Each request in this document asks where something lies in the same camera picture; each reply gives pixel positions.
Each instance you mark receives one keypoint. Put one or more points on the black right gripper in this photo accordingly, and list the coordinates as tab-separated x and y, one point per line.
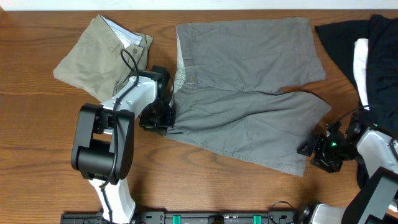
316	144

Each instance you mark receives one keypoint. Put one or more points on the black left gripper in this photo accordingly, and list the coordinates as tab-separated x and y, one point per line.
161	129

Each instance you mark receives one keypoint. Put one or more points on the grey shorts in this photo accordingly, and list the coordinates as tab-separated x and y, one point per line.
230	96

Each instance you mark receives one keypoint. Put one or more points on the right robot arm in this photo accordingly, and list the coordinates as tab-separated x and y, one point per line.
371	146

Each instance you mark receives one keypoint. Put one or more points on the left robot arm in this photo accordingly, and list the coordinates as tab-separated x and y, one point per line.
103	147

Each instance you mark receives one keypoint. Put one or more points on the folded khaki shorts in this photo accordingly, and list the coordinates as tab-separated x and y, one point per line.
95	64

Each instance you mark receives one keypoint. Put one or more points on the right green clamp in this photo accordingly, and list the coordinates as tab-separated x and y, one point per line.
257	219

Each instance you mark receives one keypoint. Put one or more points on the green clamp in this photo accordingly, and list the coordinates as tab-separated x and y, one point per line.
257	219
177	219

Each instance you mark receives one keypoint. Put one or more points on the left green clamp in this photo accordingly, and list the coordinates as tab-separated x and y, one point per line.
177	219

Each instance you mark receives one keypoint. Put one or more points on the black garment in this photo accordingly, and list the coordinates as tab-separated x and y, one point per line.
381	74

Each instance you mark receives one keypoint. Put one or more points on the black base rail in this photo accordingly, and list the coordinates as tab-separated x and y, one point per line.
160	217

